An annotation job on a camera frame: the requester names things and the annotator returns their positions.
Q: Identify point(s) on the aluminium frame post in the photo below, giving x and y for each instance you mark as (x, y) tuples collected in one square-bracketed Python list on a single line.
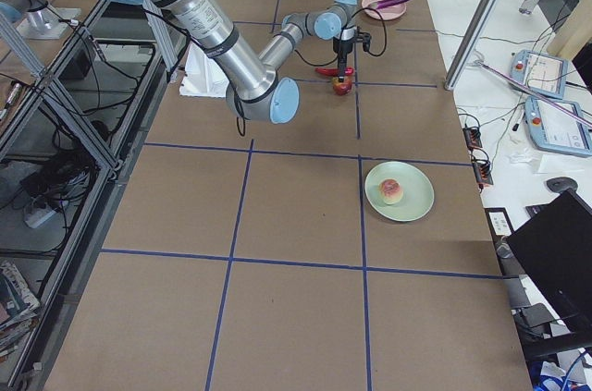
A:
[(468, 43)]

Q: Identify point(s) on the yellow pink peach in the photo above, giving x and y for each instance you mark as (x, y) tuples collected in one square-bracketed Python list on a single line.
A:
[(390, 191)]

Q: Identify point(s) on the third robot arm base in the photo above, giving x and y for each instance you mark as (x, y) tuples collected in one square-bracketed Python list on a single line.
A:
[(38, 19)]

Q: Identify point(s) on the near teach pendant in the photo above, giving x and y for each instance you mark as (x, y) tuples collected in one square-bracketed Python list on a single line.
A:
[(555, 130)]

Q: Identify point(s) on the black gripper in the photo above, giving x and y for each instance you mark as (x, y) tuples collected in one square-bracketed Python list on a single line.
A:
[(342, 46)]

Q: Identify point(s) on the white power strip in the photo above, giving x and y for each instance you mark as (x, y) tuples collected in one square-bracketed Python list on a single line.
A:
[(37, 216)]

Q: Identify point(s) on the black computer mouse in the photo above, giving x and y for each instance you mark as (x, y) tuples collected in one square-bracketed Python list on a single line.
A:
[(561, 184)]

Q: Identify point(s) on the aluminium frame rail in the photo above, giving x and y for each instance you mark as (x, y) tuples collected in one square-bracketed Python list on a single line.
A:
[(70, 142)]

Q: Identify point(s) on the red yellow pomegranate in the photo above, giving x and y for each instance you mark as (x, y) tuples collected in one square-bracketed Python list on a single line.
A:
[(341, 86)]

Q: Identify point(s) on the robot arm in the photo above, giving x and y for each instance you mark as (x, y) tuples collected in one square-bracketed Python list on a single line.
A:
[(255, 91)]

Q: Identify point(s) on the black monitor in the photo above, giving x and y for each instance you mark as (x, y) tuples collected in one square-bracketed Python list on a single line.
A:
[(554, 249)]

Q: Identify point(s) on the teach pendant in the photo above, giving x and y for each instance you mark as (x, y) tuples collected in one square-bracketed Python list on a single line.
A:
[(544, 74), (555, 130)]

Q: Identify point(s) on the far teach pendant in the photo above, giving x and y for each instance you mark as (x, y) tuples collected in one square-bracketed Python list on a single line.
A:
[(544, 74)]

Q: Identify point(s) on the pink plate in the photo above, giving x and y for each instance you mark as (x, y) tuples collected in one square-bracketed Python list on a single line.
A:
[(388, 13)]

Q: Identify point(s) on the green plate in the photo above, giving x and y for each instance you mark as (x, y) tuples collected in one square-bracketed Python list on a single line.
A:
[(418, 195)]

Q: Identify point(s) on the stack of books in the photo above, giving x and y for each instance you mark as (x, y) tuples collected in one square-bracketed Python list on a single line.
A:
[(19, 307)]

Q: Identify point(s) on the red chili pepper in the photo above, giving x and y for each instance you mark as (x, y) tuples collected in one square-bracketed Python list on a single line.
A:
[(334, 72)]

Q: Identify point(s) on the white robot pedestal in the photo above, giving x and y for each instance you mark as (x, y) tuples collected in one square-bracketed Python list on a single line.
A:
[(202, 76)]

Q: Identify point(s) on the purple eggplant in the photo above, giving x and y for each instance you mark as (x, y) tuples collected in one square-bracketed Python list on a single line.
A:
[(380, 4)]

